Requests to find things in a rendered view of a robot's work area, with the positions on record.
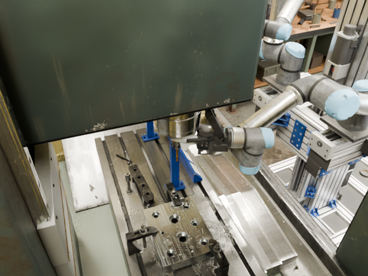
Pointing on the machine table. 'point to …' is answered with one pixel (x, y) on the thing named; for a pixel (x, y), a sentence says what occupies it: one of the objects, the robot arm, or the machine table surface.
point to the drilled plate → (170, 265)
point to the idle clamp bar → (141, 184)
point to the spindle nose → (179, 125)
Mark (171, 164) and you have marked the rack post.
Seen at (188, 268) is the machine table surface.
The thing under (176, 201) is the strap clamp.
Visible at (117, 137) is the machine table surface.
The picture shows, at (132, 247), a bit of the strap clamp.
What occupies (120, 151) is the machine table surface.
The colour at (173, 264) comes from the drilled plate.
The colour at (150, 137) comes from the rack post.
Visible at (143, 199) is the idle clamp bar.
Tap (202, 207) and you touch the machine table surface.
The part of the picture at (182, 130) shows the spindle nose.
